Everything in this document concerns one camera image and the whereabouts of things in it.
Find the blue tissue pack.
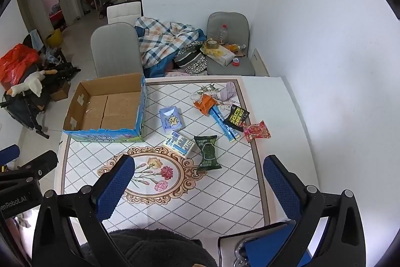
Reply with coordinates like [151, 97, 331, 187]
[159, 106, 185, 134]

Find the pink cloth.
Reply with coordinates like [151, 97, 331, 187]
[165, 68, 191, 77]

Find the black wipes packet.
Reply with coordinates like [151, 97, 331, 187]
[222, 104, 251, 132]

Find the clear plastic bottle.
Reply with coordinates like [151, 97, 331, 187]
[218, 24, 229, 45]

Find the cardboard box blue print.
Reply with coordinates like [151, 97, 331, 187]
[62, 72, 147, 143]

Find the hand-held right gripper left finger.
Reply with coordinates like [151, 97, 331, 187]
[31, 154, 136, 267]

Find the grey ribbed chair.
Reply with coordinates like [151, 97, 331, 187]
[90, 22, 144, 78]

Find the striped cloth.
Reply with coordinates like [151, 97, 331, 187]
[173, 46, 205, 67]

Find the black white patterned cloth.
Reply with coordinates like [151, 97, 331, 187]
[181, 56, 208, 75]

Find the white board against wall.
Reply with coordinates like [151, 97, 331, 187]
[252, 48, 270, 77]

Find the long blue packet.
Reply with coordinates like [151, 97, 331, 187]
[214, 104, 241, 139]
[209, 107, 234, 142]

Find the plaid blanket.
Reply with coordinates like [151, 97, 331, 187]
[134, 17, 207, 67]

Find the dark fleece clothing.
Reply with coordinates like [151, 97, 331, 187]
[79, 228, 218, 267]

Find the white and blue packet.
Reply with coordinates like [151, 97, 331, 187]
[162, 129, 196, 159]

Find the grey padded chair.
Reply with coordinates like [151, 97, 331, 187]
[206, 12, 256, 77]

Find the black folding stroller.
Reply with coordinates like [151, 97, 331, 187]
[0, 61, 82, 139]

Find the blue cloth under blanket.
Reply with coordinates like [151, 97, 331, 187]
[142, 57, 176, 78]

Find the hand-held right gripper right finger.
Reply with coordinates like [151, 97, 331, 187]
[263, 155, 367, 267]

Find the red snack packet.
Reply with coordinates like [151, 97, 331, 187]
[242, 121, 271, 142]

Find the white goose plush toy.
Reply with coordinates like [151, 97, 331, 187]
[6, 69, 58, 98]

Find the yellow bag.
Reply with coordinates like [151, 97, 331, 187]
[46, 29, 63, 47]

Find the light blue hanging cloth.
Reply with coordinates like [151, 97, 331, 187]
[29, 29, 43, 50]

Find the tissue box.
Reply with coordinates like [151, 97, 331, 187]
[200, 43, 235, 66]

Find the purple cloth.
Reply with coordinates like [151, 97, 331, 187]
[215, 81, 236, 105]

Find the green snack packet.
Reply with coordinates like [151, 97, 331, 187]
[194, 135, 222, 174]

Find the small brown cardboard box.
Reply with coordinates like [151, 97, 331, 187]
[50, 81, 71, 102]

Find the white chair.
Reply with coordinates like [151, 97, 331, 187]
[107, 1, 142, 24]

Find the orange packet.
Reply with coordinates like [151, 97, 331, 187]
[194, 94, 218, 115]

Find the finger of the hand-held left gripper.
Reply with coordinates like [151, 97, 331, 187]
[0, 144, 21, 163]
[17, 150, 59, 179]

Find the red plastic bag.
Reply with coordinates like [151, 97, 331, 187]
[0, 43, 41, 83]

